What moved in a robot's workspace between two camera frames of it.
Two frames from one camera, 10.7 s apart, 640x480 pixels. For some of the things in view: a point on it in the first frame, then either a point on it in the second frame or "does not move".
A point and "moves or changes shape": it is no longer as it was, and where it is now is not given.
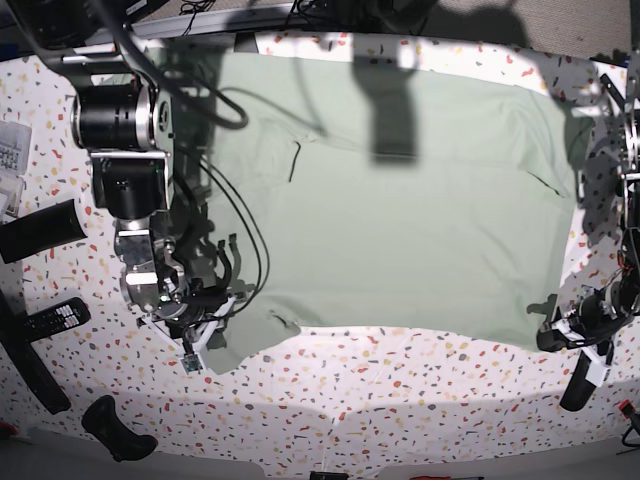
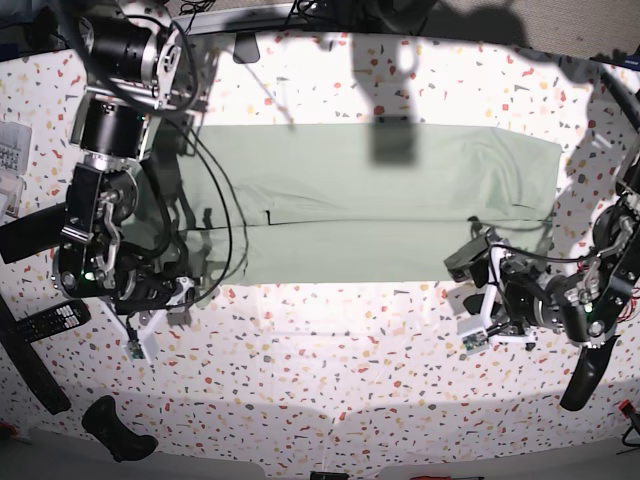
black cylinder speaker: (31, 234) does not move
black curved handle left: (102, 421) does not move
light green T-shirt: (354, 191) moves or changes shape
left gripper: (190, 308) to (135, 291)
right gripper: (596, 314) to (524, 298)
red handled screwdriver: (442, 478) does not move
